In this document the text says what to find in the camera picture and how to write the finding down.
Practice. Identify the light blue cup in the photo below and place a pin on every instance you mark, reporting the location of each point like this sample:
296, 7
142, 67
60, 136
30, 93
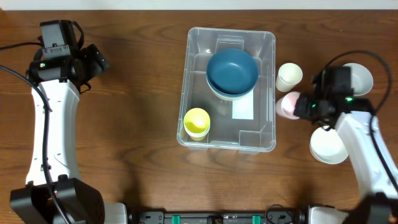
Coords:
196, 132

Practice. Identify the cream cup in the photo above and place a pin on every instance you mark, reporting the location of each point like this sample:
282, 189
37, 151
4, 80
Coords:
289, 75

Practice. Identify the white label in container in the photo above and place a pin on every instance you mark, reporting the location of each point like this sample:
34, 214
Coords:
243, 108

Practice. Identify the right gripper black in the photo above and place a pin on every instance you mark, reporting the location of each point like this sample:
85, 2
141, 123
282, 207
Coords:
302, 107

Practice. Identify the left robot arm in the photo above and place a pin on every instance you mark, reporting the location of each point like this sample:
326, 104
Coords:
59, 73

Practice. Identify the grey small bowl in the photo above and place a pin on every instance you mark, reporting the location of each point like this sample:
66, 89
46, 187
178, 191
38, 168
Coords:
361, 79

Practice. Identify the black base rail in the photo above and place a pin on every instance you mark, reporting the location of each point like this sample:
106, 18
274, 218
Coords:
274, 215

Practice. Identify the cream large bowl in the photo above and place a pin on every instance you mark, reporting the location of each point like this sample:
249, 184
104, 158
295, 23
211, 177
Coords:
230, 98

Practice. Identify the yellow cup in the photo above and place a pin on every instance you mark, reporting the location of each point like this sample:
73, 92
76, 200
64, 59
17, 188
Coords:
197, 138
197, 117

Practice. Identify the white small bowl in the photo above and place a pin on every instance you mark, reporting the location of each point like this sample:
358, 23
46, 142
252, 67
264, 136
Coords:
327, 146

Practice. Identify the blue bowl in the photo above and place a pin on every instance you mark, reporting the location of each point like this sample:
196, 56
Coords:
226, 94
232, 71

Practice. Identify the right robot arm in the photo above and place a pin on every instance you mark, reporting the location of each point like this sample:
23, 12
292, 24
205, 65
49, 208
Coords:
373, 166

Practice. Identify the clear plastic storage container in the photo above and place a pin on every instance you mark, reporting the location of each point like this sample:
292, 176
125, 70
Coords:
246, 135

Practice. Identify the pink cup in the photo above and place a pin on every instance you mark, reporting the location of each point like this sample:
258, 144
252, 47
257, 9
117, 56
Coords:
286, 105

